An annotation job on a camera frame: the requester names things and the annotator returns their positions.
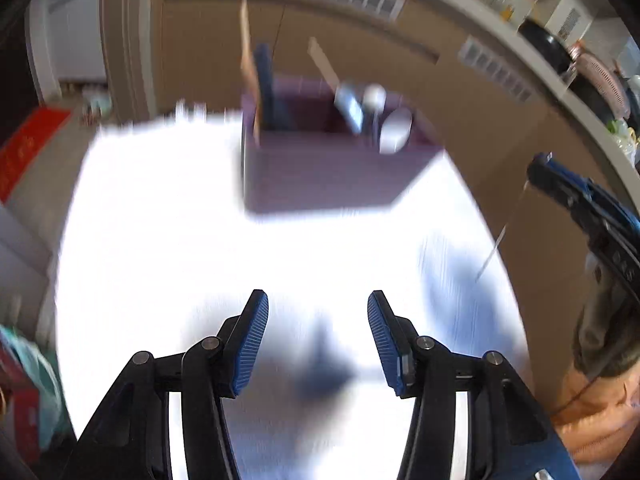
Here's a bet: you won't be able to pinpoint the purple utensil holder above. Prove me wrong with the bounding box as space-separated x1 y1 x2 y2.
240 74 446 216

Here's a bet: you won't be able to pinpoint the pink colander basket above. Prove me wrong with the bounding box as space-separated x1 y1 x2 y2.
570 42 633 118

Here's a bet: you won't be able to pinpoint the teal plastic bag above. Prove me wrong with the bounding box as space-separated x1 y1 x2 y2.
0 325 63 453

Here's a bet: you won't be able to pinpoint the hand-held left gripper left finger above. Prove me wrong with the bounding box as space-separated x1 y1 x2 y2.
75 288 270 480

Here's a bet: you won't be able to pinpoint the wooden spoon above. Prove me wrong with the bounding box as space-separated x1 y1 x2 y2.
239 0 263 146

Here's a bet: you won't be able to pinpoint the red and yellow box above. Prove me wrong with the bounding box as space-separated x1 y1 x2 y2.
0 340 46 466

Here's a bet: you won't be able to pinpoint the short white vent grille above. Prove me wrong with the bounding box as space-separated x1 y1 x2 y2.
459 36 535 103

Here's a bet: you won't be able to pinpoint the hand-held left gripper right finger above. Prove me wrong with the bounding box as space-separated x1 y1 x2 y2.
366 290 581 480

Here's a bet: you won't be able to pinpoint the red floor mat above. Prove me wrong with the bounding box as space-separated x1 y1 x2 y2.
0 107 73 201

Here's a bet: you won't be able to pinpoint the green vegetables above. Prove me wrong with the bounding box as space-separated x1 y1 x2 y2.
605 117 640 161

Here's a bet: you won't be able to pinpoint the person's right hand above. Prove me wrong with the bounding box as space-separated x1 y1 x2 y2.
571 260 640 383

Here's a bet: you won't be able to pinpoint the white cabinet with niche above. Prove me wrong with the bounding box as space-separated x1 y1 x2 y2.
25 0 113 91

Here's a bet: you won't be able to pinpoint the white appliance with vent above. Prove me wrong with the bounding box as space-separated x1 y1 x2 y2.
542 0 608 43

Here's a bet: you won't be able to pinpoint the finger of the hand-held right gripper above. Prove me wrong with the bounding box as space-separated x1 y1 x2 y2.
542 152 640 231
526 157 601 233

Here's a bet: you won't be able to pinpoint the light slippers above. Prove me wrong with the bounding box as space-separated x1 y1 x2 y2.
80 87 113 121

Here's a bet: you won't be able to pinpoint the grey kitchen countertop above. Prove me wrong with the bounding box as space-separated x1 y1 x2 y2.
350 0 640 196

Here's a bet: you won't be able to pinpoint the white textured table cloth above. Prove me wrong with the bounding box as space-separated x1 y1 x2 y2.
52 102 531 480

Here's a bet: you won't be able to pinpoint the person's orange clothing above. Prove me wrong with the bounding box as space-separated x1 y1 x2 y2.
550 360 640 468

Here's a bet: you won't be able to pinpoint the black wok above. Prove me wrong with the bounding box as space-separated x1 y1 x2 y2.
517 19 576 76

